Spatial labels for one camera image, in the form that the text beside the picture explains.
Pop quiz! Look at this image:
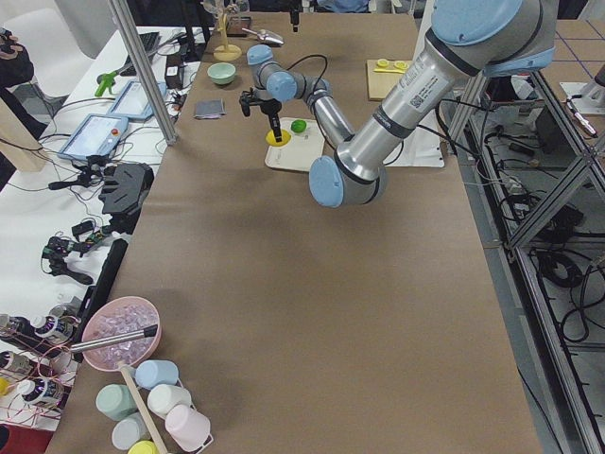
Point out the white rabbit print tray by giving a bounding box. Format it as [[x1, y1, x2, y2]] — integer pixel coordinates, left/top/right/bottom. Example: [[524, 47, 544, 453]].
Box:
[[265, 117, 324, 172]]

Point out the mint green cup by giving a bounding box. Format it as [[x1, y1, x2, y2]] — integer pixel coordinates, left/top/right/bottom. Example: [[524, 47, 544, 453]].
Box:
[[95, 384, 138, 422]]

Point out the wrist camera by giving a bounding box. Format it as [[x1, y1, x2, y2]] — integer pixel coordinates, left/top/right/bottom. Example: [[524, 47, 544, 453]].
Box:
[[239, 88, 258, 117]]

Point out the yellow cup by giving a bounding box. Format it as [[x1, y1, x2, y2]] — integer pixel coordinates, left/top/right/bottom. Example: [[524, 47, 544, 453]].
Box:
[[128, 440, 160, 454]]

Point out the teach pendant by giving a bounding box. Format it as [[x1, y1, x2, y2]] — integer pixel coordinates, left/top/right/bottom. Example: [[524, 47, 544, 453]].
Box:
[[58, 113, 129, 161], [107, 80, 154, 122]]

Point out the teach pendant near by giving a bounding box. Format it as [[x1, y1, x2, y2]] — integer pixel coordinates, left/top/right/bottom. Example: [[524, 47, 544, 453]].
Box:
[[58, 113, 129, 161]]

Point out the wooden mug tree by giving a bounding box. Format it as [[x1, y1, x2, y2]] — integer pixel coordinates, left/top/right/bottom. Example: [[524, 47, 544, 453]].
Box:
[[201, 0, 250, 61]]

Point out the grey folded cloth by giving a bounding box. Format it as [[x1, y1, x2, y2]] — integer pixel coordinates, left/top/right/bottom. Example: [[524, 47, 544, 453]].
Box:
[[194, 99, 225, 119]]

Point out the yellow plastic knife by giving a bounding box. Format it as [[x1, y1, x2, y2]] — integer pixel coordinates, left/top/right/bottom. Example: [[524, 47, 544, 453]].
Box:
[[372, 67, 407, 75]]

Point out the yellow lemon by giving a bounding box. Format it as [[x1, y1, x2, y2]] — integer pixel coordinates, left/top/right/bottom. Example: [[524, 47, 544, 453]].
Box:
[[265, 130, 291, 147]]

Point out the bamboo cutting board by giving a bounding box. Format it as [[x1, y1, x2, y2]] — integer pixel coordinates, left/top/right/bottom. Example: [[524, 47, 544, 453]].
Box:
[[366, 59, 412, 100]]

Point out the green lime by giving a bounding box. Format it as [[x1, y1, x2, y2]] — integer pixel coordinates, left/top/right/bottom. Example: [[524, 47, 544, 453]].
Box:
[[290, 119, 307, 134]]

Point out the pink bowl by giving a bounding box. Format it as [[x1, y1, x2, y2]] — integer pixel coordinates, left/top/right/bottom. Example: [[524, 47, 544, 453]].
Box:
[[81, 296, 162, 372]]

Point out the aluminium frame post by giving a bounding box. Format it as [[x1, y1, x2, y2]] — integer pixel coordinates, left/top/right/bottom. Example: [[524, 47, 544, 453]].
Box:
[[107, 0, 177, 146]]

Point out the grey cup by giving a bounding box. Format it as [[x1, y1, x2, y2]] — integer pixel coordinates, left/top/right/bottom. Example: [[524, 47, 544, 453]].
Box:
[[112, 412, 151, 451]]

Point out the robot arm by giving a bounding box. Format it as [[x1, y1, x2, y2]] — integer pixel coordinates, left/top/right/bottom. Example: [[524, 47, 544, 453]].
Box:
[[247, 0, 559, 208]]

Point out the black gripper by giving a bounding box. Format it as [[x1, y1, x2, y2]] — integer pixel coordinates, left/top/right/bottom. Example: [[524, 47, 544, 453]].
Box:
[[253, 0, 300, 142]]

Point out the mint green bowl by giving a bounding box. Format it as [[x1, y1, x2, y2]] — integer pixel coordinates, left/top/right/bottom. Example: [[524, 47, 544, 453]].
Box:
[[207, 62, 236, 86]]

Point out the metal scoop in bowl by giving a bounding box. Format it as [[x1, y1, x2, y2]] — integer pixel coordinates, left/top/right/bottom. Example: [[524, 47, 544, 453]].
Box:
[[69, 324, 160, 354]]

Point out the teach pendant far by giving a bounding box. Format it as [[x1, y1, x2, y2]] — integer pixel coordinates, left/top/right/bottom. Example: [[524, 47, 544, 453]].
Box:
[[107, 80, 154, 122]]

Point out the blue cup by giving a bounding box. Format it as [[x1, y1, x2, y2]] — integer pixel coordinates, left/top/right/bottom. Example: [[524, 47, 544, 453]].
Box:
[[134, 359, 180, 390]]

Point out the pink cup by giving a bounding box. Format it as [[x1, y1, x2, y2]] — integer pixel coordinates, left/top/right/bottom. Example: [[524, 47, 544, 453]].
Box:
[[164, 404, 213, 452]]

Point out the white cup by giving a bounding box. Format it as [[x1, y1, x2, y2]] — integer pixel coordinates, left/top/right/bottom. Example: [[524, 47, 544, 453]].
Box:
[[147, 384, 192, 419]]

